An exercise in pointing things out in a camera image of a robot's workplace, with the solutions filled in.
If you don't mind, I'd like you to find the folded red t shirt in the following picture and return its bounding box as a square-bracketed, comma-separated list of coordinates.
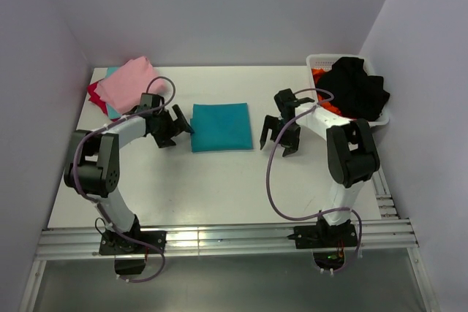
[87, 81, 121, 121]

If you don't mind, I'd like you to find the black t shirt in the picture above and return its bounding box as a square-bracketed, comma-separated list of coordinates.
[315, 57, 390, 121]

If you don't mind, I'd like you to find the folded pink t shirt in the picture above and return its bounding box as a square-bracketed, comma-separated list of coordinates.
[94, 56, 159, 114]

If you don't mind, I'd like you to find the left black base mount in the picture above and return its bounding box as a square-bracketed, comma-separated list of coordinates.
[94, 217, 167, 284]

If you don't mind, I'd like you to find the white plastic basket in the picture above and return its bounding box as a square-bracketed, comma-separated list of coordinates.
[306, 53, 390, 128]

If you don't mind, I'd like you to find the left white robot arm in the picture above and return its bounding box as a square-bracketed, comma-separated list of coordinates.
[64, 93, 194, 253]

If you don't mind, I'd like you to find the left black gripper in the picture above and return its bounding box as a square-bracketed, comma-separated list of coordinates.
[151, 104, 193, 148]

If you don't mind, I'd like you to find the orange t shirt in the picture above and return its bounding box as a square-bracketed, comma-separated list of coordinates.
[312, 68, 344, 117]

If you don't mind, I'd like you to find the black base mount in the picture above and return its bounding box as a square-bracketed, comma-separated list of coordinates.
[287, 216, 358, 269]
[94, 217, 167, 284]

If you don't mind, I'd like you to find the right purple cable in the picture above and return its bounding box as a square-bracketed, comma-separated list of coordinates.
[265, 87, 363, 276]

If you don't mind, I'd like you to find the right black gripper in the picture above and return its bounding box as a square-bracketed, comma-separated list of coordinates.
[260, 114, 302, 156]

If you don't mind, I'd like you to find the folded light teal t shirt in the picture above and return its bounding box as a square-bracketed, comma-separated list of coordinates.
[101, 66, 126, 119]

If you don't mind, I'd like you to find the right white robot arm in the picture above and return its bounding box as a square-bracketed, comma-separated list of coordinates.
[260, 88, 380, 246]

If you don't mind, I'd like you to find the aluminium rail frame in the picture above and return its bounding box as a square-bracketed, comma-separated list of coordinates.
[18, 132, 439, 312]

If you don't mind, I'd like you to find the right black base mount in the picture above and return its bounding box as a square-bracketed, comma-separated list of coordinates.
[287, 216, 358, 269]

